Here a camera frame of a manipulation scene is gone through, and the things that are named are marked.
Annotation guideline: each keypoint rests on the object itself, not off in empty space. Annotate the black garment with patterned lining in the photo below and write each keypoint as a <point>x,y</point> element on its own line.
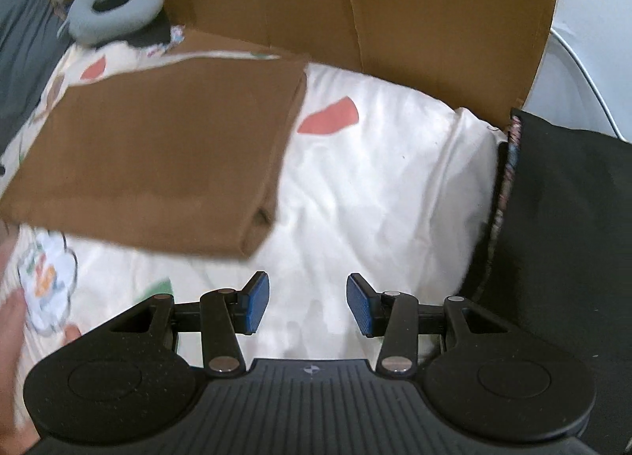
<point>568,238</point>

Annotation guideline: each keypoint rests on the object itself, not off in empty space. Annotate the black cloth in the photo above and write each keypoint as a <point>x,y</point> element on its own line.
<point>153,33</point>

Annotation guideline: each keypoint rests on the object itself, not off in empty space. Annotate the person's left hand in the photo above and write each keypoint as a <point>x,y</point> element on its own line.
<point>12,361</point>

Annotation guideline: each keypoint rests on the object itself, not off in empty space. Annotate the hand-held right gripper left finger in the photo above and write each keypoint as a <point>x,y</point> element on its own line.
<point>257,304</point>

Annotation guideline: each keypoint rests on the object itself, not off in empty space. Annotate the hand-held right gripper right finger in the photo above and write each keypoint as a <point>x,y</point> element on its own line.
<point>360,308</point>

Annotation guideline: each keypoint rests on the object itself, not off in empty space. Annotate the blue-grey neck pillow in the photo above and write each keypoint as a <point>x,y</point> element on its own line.
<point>81,23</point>

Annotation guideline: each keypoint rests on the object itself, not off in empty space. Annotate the cream bear print blanket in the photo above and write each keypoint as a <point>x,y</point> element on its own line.
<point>385,188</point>

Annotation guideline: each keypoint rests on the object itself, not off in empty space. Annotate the brown printed t-shirt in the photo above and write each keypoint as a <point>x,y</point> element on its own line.
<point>163,154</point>

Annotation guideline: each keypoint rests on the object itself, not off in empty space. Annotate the brown cardboard sheet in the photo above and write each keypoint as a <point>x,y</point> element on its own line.
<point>419,25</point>

